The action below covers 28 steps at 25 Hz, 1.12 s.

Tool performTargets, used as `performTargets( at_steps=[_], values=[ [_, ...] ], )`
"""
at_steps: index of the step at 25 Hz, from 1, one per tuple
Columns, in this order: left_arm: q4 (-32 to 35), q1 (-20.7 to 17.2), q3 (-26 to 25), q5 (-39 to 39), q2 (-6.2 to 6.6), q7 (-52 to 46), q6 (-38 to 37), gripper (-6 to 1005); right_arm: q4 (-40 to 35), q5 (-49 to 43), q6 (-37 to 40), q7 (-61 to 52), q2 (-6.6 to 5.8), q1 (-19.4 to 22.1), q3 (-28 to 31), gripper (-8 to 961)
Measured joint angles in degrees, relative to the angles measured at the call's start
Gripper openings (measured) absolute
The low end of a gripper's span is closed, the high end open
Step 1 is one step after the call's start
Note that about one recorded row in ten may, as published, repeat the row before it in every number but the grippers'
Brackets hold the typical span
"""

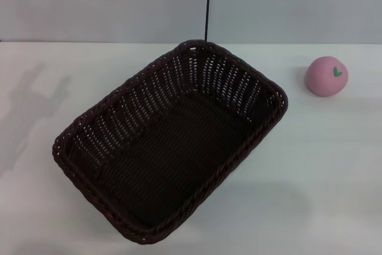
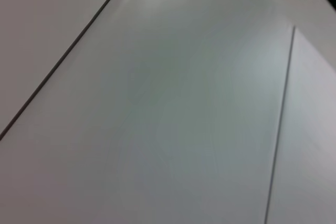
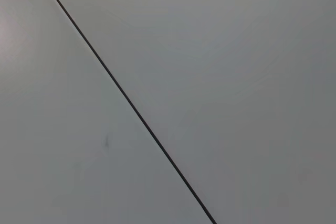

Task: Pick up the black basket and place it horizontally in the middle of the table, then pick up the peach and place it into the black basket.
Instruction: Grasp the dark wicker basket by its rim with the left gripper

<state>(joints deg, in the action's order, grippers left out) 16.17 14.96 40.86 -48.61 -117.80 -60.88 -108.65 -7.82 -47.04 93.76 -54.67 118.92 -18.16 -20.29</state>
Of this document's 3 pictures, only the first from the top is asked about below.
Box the dark brown woven basket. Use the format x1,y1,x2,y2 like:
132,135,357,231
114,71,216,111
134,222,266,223
52,39,289,243

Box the pink toy peach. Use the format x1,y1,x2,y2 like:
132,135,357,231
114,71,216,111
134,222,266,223
304,55,349,97

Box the thin black vertical cable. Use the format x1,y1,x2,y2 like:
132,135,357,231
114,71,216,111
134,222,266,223
204,0,212,41

